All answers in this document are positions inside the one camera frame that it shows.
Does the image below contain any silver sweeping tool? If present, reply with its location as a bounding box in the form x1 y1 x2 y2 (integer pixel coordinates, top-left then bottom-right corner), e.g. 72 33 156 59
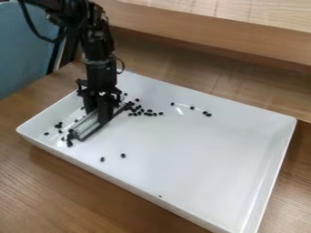
65 103 129 144

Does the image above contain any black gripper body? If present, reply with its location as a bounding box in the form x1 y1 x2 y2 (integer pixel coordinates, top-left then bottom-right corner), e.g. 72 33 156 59
75 57 125 106

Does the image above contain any white tray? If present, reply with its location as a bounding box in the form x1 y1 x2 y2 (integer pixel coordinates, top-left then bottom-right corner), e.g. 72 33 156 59
15 70 299 233

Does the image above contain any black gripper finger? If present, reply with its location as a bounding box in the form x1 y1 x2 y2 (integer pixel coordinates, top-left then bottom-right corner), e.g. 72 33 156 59
82 94 100 116
95 96 117 126

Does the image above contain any pile of black bits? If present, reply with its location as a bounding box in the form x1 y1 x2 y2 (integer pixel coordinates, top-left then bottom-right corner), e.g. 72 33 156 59
120 92 166 118
168 101 215 118
98 152 128 163
42 121 77 148

